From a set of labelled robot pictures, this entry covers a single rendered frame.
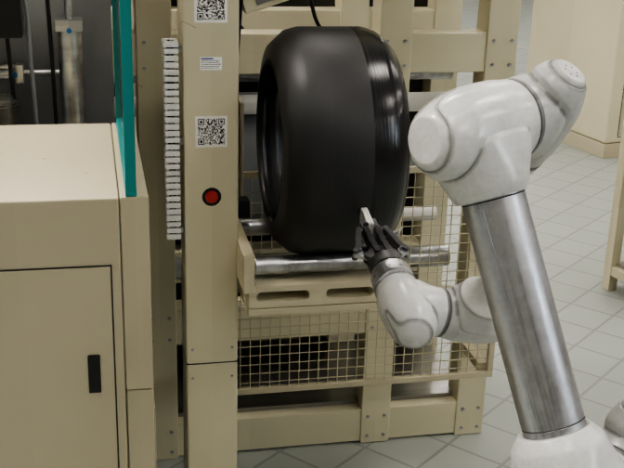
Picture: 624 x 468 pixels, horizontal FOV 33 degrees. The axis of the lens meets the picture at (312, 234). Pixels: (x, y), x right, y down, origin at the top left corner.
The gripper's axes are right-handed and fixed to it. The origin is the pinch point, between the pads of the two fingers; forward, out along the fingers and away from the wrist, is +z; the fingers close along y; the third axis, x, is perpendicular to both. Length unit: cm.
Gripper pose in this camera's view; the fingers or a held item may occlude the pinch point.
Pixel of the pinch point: (367, 220)
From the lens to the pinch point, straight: 237.8
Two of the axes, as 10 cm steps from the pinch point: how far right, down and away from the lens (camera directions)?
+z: -1.9, -5.5, 8.1
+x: -0.7, 8.3, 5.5
